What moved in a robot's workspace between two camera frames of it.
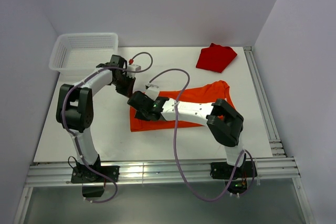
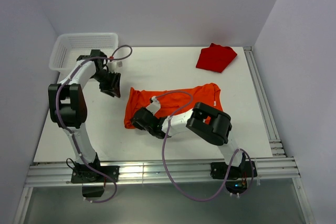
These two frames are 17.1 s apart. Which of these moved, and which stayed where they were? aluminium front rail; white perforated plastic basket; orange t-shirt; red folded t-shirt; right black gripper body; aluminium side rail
Moved: right black gripper body; orange t-shirt
Stayed: aluminium front rail; white perforated plastic basket; aluminium side rail; red folded t-shirt
